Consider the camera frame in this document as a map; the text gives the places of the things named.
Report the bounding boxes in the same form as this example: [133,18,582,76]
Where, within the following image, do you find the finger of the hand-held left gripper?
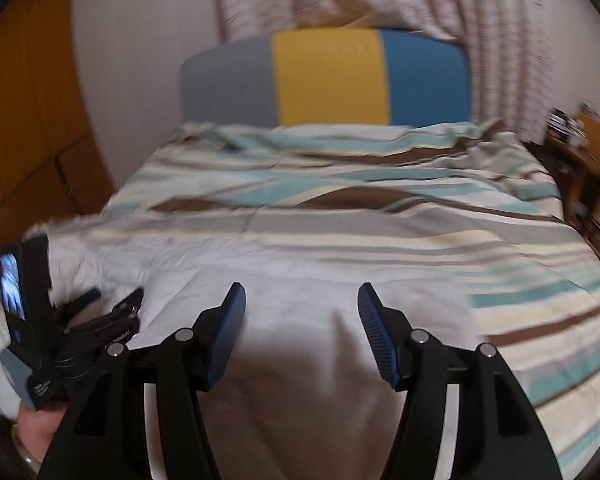
[54,287,104,324]
[86,287,146,347]

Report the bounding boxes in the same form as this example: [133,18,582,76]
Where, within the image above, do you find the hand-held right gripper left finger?
[40,282,246,480]

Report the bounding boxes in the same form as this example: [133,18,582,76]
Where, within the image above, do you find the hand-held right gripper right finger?
[357,282,564,480]

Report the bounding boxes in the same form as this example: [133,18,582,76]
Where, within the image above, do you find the white quilted puffer jacket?
[24,214,477,480]

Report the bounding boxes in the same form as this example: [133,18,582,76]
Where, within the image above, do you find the person's left hand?
[17,404,67,467]

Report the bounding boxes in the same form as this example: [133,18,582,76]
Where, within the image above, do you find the striped bed cover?
[0,120,600,480]

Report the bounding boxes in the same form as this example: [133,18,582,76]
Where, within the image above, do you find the wooden wardrobe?
[0,0,117,263]

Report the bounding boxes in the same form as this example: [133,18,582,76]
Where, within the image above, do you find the grey yellow blue headboard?
[179,27,474,129]

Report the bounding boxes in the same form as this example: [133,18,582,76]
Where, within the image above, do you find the wooden desk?
[544,102,600,266]

